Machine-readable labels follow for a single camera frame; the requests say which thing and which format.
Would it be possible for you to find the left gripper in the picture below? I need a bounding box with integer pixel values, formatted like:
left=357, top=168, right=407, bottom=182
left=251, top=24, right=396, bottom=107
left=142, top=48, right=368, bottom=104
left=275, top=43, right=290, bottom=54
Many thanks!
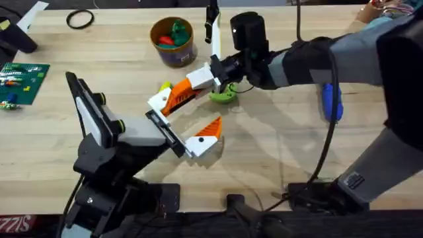
left=73, top=87, right=224, bottom=181

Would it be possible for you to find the orange ribbed wedge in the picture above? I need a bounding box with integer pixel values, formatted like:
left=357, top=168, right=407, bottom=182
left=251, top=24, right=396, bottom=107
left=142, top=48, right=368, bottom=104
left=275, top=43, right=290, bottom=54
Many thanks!
left=161, top=78, right=199, bottom=117

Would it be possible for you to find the blue electric screwdriver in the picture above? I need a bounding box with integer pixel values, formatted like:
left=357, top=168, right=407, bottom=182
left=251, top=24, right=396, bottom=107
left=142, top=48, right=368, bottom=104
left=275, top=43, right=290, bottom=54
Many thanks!
left=321, top=82, right=344, bottom=123

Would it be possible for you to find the green disc with holes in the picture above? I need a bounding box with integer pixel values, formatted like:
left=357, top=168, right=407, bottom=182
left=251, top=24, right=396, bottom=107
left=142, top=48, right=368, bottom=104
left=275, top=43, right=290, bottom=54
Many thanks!
left=208, top=82, right=239, bottom=105

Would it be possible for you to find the right wrist upright black plate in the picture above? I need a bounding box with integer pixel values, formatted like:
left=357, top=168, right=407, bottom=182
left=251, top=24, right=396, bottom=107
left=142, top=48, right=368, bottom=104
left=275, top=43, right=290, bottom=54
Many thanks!
left=204, top=0, right=221, bottom=61

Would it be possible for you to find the wrist upright black plate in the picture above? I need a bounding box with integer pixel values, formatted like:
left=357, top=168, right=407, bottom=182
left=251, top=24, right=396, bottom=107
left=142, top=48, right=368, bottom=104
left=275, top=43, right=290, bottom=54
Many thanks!
left=65, top=71, right=115, bottom=149
left=204, top=0, right=221, bottom=61

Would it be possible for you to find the round tub with toys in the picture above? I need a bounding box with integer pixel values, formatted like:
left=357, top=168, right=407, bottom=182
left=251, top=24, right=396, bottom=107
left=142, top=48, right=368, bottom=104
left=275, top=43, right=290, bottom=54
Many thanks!
left=149, top=16, right=198, bottom=69

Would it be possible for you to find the left wrist upright black plate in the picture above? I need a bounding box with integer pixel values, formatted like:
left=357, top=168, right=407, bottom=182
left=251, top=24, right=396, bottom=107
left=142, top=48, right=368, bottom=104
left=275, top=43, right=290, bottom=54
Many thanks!
left=65, top=71, right=115, bottom=149

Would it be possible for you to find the green board with toy blocks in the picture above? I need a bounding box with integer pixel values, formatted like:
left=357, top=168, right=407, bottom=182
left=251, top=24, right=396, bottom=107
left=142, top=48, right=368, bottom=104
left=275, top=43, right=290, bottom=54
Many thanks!
left=0, top=61, right=51, bottom=112

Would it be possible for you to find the white flat card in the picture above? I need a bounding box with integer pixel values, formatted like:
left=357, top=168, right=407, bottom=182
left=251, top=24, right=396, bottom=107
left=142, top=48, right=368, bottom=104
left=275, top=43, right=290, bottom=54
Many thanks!
left=16, top=1, right=50, bottom=34

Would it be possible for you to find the black tool with yellow tape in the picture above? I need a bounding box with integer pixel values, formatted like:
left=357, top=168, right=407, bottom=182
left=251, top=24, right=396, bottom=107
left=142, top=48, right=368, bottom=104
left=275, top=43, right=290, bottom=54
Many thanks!
left=0, top=16, right=39, bottom=56

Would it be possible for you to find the red label sticker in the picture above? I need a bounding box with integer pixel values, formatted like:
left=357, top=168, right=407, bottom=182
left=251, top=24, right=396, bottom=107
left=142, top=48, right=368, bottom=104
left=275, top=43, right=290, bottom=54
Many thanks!
left=0, top=214, right=39, bottom=234

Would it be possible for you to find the filled cardboard box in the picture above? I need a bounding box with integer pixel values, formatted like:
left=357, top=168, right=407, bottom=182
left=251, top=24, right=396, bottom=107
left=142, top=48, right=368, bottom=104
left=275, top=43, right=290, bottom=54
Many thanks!
left=356, top=0, right=423, bottom=24

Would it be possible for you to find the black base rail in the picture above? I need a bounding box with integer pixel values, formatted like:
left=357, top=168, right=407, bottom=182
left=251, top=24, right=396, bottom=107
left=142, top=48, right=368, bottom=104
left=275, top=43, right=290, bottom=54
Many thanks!
left=0, top=211, right=423, bottom=238

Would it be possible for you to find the black hanging cable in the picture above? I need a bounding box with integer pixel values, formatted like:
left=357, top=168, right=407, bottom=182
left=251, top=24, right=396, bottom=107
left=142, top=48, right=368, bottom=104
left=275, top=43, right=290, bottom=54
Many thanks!
left=295, top=0, right=305, bottom=42

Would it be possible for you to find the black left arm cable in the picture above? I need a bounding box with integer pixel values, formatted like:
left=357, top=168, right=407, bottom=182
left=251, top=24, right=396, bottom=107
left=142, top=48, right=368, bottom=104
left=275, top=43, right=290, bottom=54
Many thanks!
left=56, top=173, right=85, bottom=238

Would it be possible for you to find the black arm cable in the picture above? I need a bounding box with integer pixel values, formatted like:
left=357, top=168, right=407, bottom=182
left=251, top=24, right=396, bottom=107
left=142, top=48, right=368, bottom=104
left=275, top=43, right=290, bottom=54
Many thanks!
left=56, top=173, right=85, bottom=238
left=262, top=46, right=341, bottom=212

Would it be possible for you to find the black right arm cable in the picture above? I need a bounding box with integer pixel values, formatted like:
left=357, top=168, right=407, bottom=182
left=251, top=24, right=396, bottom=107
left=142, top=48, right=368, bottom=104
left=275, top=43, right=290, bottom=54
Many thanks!
left=262, top=46, right=341, bottom=212

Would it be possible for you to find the black ring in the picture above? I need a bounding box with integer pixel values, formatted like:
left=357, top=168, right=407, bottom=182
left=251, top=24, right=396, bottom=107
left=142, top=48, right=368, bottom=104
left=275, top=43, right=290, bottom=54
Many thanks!
left=65, top=9, right=96, bottom=30

